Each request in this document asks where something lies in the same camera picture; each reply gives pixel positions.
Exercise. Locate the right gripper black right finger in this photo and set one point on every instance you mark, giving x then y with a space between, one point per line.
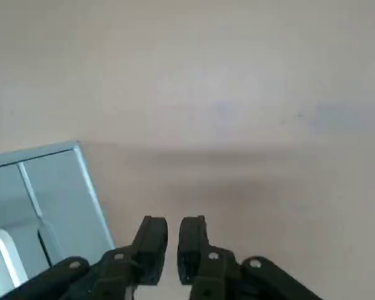
193 250

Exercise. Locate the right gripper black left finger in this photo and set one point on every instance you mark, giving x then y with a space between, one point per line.
150 250

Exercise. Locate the gray metal drawer cabinet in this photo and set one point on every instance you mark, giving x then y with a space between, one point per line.
92 193

